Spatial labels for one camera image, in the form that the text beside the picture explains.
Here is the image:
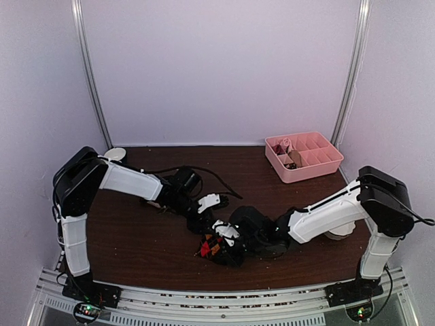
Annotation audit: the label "argyle black red orange sock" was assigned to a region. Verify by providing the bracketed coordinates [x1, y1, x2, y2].
[194, 234, 225, 262]

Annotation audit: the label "striped beige green sock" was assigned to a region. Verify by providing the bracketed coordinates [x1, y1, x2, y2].
[140, 198, 168, 214]

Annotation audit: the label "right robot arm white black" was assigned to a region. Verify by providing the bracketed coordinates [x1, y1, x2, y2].
[211, 166, 434, 306]

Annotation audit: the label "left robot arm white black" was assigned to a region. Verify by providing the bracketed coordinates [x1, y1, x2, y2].
[52, 146, 241, 308]

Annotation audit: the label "rolled socks in box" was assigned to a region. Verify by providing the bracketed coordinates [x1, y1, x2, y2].
[273, 138, 303, 170]

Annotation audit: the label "white scalloped bowl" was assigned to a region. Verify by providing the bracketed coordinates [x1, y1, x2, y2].
[324, 222, 355, 241]

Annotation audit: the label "dark bowl white inside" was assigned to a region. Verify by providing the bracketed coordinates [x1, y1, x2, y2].
[103, 147, 128, 163]

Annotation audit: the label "pink divided organizer box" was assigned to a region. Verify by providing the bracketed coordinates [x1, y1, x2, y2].
[265, 132, 344, 183]

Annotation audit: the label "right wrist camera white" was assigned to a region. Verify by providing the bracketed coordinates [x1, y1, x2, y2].
[211, 220, 240, 247]

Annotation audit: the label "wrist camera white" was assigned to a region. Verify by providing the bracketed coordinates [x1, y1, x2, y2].
[211, 220, 240, 247]
[197, 194, 228, 214]

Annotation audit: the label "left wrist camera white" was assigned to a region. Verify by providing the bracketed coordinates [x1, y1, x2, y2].
[197, 194, 228, 214]

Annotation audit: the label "left aluminium frame post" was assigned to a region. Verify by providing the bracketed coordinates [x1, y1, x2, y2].
[71, 0, 113, 149]

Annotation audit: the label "aluminium frame post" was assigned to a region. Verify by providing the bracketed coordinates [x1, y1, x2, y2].
[71, 0, 113, 149]
[331, 0, 372, 147]

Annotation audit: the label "right aluminium frame post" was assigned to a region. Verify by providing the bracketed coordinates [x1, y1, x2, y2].
[331, 0, 372, 147]

